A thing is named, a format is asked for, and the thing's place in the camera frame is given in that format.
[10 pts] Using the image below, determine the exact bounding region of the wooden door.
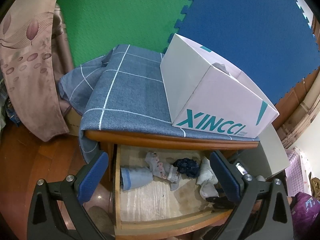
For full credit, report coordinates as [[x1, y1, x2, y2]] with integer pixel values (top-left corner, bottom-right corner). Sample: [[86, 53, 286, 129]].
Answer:
[[271, 15, 320, 131]]

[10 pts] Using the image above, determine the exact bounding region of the wooden nightstand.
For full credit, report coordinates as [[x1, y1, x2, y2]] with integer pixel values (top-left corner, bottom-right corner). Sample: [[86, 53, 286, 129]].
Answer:
[[83, 129, 259, 193]]

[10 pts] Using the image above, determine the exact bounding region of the navy patterned underwear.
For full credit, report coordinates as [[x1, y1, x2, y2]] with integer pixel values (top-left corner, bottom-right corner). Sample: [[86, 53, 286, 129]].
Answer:
[[172, 158, 200, 179]]

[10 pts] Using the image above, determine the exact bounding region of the white folded underwear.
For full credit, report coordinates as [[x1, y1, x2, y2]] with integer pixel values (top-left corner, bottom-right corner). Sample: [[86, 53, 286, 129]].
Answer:
[[196, 157, 218, 185]]

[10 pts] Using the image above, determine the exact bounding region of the green foam mat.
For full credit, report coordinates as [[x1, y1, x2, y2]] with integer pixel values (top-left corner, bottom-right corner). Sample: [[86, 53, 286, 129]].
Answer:
[[57, 0, 191, 66]]

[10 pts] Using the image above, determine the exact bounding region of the light blue rolled underwear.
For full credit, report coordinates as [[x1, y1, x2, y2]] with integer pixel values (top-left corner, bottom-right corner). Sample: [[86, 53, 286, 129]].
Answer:
[[120, 167, 153, 191]]

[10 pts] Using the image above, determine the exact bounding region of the pink floral curtain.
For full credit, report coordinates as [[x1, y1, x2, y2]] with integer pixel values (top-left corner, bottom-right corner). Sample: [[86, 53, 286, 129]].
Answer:
[[1, 0, 74, 141]]

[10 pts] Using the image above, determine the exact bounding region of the white XINCCI shoe box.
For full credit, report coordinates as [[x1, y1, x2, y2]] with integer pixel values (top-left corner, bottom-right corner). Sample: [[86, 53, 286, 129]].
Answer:
[[160, 34, 279, 138]]

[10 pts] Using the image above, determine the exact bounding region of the grey cabinet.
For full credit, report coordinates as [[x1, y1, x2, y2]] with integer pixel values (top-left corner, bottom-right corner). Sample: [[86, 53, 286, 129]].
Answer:
[[228, 125, 290, 179]]

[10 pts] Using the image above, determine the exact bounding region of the white underwear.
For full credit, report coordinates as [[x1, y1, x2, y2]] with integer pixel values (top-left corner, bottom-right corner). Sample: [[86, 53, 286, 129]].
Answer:
[[200, 181, 219, 200], [196, 157, 218, 185]]

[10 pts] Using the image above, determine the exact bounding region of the floral grey underwear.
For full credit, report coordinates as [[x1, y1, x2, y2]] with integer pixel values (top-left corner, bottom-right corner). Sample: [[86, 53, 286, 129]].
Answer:
[[145, 151, 181, 191]]

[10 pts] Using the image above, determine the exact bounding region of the wooden drawer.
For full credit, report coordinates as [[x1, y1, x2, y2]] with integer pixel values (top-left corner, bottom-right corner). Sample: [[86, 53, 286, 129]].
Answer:
[[114, 145, 231, 239]]

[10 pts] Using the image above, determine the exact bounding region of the blue checked cloth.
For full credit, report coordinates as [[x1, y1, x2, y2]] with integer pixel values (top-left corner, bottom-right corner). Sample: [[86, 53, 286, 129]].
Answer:
[[59, 44, 259, 162]]

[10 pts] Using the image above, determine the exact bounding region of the white bra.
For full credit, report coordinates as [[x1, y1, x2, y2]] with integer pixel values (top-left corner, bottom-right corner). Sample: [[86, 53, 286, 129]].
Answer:
[[212, 62, 230, 75]]

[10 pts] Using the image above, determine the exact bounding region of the blue foam mat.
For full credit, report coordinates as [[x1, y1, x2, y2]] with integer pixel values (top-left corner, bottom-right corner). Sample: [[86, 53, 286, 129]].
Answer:
[[175, 0, 319, 103]]

